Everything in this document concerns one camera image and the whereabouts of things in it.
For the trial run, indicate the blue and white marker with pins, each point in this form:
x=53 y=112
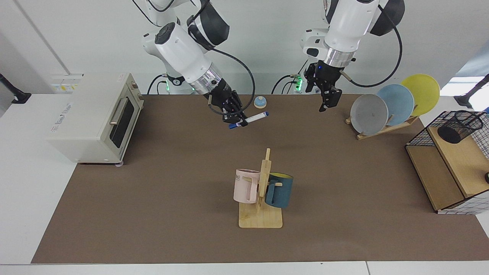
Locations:
x=256 y=117

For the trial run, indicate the black mesh pen holder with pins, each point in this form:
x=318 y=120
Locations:
x=456 y=130

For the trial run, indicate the small blue round thing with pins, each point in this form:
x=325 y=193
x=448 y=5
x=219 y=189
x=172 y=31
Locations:
x=260 y=102

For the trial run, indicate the grey plate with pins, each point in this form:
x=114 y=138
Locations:
x=368 y=114

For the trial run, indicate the wooden plate rack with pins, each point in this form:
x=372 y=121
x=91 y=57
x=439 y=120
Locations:
x=382 y=130

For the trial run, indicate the light blue plate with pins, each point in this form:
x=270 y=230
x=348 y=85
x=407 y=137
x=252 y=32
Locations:
x=399 y=101

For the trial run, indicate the pink mug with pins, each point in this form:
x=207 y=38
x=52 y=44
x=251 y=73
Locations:
x=244 y=187

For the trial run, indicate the dark teal mug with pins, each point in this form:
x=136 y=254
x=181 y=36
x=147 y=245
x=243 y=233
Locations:
x=280 y=193

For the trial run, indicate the yellow plate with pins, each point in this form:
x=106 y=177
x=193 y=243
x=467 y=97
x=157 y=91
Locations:
x=424 y=89

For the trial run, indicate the brown table cloth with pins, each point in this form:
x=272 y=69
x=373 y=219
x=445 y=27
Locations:
x=172 y=191

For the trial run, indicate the wooden cup stand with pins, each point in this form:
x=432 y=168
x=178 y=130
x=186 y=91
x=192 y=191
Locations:
x=263 y=219

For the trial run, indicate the pale toaster oven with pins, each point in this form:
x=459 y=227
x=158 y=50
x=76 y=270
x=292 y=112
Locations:
x=88 y=122

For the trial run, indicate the white labelled box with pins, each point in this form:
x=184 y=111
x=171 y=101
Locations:
x=65 y=82

